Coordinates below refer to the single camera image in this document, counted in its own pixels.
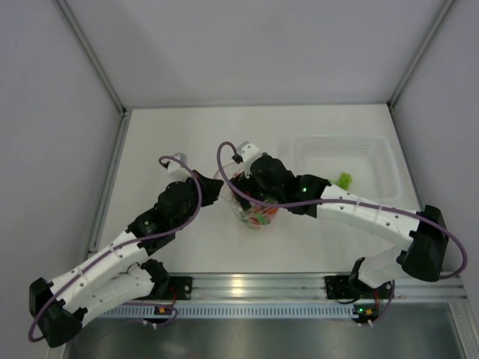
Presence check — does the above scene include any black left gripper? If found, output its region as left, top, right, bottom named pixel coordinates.
left=174, top=169, right=223, bottom=230

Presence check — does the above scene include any clear zip top bag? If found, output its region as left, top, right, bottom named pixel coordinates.
left=213, top=162, right=265, bottom=224

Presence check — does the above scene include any green fake grapes bunch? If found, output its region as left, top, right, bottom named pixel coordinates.
left=332, top=172, right=353, bottom=191

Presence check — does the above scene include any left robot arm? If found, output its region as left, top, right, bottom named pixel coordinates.
left=28, top=171, right=223, bottom=348

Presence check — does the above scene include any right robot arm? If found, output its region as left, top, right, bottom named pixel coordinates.
left=226, top=154, right=448, bottom=297

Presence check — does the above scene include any fake watermelon slice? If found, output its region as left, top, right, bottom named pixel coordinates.
left=239, top=212, right=274, bottom=229

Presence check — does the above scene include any white perforated plastic basket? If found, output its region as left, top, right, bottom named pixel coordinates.
left=291, top=135, right=401, bottom=201

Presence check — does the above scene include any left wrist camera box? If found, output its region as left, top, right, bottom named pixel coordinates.
left=163, top=153, right=191, bottom=182

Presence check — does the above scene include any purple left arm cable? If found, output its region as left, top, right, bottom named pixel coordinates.
left=28, top=156, right=205, bottom=343

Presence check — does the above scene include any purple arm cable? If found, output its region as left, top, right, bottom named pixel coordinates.
left=216, top=141, right=469, bottom=278
left=28, top=156, right=205, bottom=343

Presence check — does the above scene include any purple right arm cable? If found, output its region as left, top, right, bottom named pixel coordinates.
left=216, top=141, right=469, bottom=278

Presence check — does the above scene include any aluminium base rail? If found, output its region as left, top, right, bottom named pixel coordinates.
left=186, top=273, right=468, bottom=302

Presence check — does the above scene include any aluminium frame post left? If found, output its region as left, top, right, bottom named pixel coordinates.
left=53, top=0, right=126, bottom=115

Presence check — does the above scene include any aluminium frame post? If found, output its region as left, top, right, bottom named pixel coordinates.
left=387, top=0, right=458, bottom=110
left=53, top=0, right=126, bottom=115

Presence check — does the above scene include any grey slotted cable duct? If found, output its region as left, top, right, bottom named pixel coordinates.
left=100, top=303, right=372, bottom=319

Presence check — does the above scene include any aluminium frame post right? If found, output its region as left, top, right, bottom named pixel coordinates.
left=387, top=0, right=458, bottom=110

